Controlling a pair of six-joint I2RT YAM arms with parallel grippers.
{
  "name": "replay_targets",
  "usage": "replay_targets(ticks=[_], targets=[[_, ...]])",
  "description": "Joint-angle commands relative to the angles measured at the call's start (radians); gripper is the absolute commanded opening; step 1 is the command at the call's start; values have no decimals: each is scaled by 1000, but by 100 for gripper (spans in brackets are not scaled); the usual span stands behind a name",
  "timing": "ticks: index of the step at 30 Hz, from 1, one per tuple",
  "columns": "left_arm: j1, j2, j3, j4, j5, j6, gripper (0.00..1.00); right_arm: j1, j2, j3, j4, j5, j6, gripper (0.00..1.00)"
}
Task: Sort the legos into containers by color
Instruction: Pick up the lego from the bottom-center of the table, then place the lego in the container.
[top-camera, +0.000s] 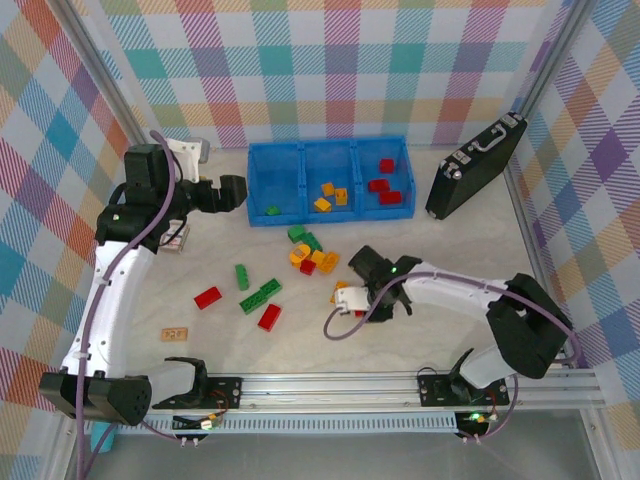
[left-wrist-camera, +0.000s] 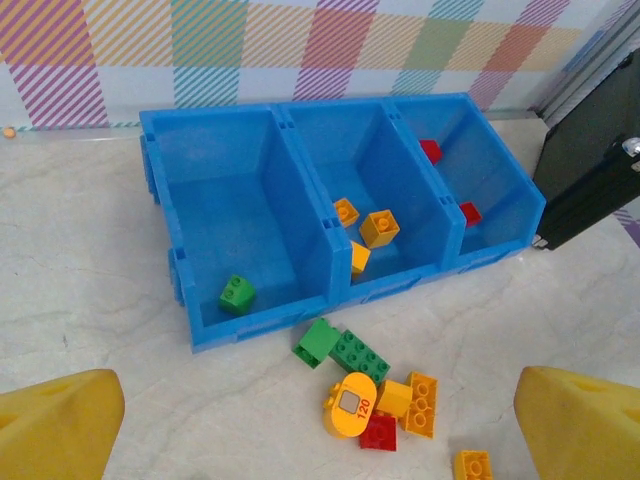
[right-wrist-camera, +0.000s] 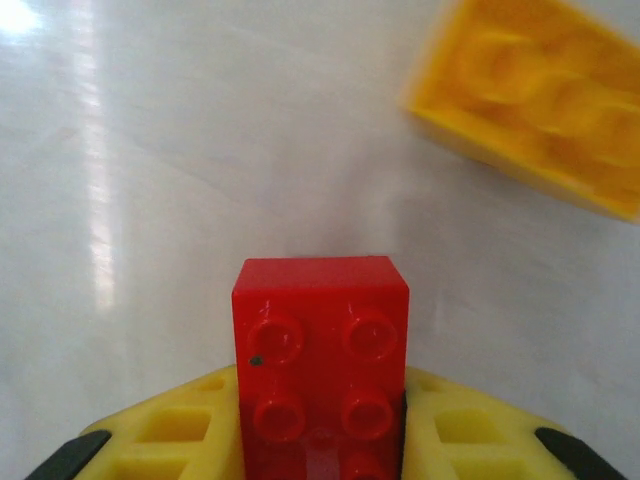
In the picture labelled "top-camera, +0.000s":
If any small white card box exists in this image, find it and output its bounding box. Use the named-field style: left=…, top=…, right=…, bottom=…
left=158, top=219, right=192, bottom=255

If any blue three-compartment plastic bin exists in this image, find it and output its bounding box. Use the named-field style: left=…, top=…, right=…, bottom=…
left=247, top=134, right=417, bottom=229

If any black briefcase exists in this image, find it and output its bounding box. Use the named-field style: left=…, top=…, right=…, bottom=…
left=424, top=113, right=529, bottom=221

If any light blue cup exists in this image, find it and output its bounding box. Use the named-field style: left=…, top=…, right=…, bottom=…
left=91, top=421, right=117, bottom=454

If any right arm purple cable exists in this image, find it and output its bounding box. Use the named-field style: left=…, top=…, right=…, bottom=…
left=323, top=267, right=584, bottom=441

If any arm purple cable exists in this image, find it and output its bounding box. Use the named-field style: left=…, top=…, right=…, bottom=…
left=74, top=130, right=189, bottom=480
left=323, top=267, right=584, bottom=441

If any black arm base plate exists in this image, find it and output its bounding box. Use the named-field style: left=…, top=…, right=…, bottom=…
left=416, top=368, right=512, bottom=409
left=202, top=375, right=245, bottom=410

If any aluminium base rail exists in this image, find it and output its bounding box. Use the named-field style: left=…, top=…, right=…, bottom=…
left=117, top=370, right=604, bottom=414

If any slotted white cable duct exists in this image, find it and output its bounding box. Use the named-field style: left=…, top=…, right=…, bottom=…
left=142, top=413, right=464, bottom=435

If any aluminium frame post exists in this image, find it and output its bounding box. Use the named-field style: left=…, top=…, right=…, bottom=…
left=514, top=0, right=599, bottom=121
left=59, top=0, right=154, bottom=151

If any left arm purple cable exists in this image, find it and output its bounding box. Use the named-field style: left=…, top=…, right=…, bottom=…
left=74, top=130, right=189, bottom=480

